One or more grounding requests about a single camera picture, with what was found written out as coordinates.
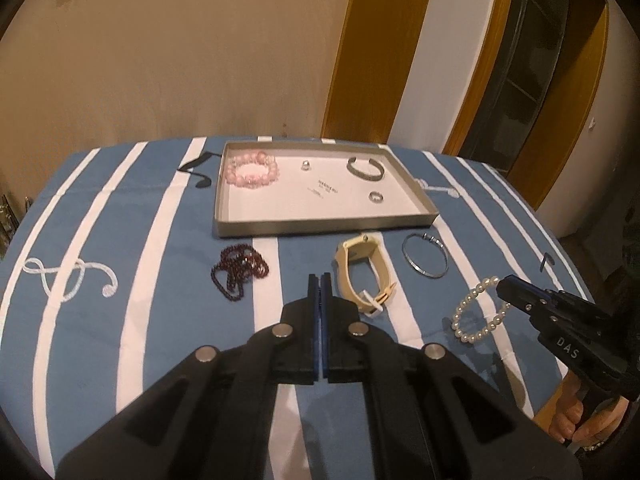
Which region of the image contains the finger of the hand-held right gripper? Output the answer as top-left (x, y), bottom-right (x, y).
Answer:
top-left (496, 282), bottom-right (548, 322)
top-left (506, 276), bottom-right (556, 303)

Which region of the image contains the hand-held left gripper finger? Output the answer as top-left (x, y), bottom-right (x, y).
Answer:
top-left (322, 274), bottom-right (578, 480)
top-left (55, 274), bottom-right (321, 480)

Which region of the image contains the cream wrist watch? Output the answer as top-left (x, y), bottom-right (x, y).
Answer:
top-left (334, 234), bottom-right (398, 317)

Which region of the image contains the white pearl bracelet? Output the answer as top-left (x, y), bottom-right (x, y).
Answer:
top-left (451, 275), bottom-right (512, 345)

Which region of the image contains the dark red bead bracelet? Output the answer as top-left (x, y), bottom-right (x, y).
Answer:
top-left (210, 242), bottom-right (272, 303)

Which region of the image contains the thin silver bangle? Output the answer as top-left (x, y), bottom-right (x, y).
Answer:
top-left (401, 232), bottom-right (449, 279)

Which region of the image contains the grey cardboard tray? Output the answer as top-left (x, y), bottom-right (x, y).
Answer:
top-left (212, 140), bottom-right (440, 238)

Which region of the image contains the grey metal cuff bracelet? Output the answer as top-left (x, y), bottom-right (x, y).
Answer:
top-left (347, 156), bottom-right (387, 181)

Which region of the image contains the pink bead bracelet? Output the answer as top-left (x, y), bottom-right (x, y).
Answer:
top-left (225, 150), bottom-right (281, 189)

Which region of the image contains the person's right hand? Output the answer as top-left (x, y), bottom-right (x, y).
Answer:
top-left (550, 372), bottom-right (626, 448)

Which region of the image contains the blue white striped tablecloth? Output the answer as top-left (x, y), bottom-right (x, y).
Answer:
top-left (0, 135), bottom-right (596, 480)

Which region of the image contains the dark glass door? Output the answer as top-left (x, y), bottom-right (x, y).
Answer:
top-left (457, 0), bottom-right (596, 171)

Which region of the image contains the stand with small metal items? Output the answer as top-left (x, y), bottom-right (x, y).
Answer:
top-left (0, 194), bottom-right (31, 241)

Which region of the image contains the wooden frame of glass door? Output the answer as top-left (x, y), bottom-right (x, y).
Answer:
top-left (442, 0), bottom-right (611, 211)

